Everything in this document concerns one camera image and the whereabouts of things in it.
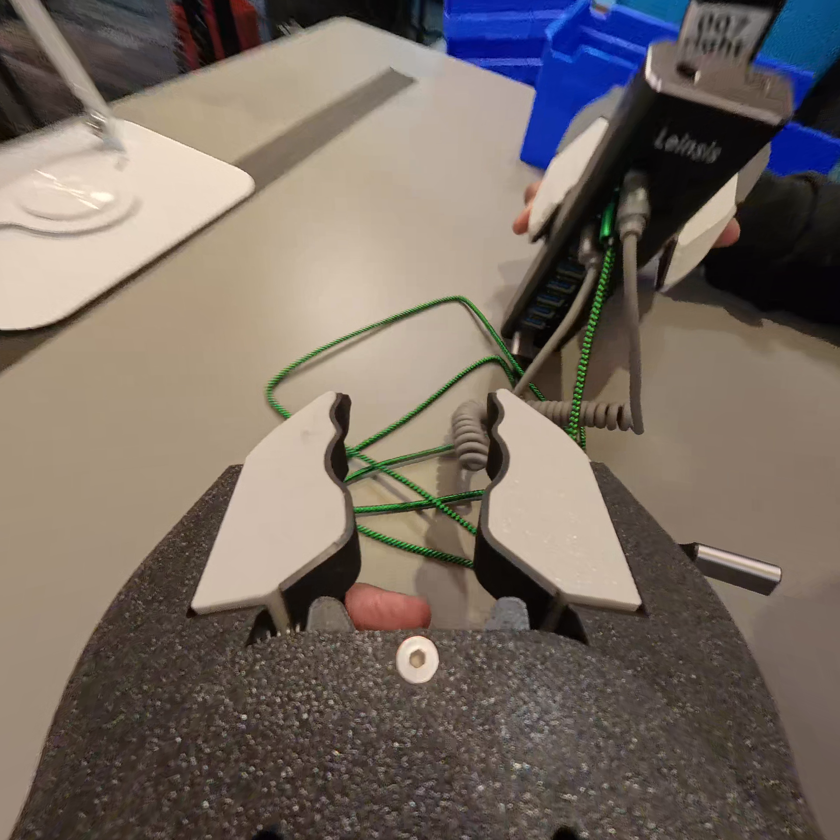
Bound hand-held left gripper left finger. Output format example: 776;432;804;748
189;391;362;616

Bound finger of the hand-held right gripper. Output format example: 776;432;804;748
655;144;773;294
527;117;613;242

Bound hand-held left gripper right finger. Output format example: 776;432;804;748
472;387;644;616

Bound large black USB hub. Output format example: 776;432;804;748
500;42;795;358

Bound grey cable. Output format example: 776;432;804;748
451;169;652;470

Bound blue plastic bin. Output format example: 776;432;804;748
521;0;840;178
449;36;549;88
445;0;595;43

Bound green braided cable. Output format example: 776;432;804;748
266;200;621;568

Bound person's right forearm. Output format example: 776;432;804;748
781;172;840;326

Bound grey desk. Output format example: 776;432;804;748
0;16;840;840

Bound white stand base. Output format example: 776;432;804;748
0;0;257;332

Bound grey metal cable plug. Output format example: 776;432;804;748
679;541;783;596

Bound dark desk cable flap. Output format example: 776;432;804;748
235;69;419;186

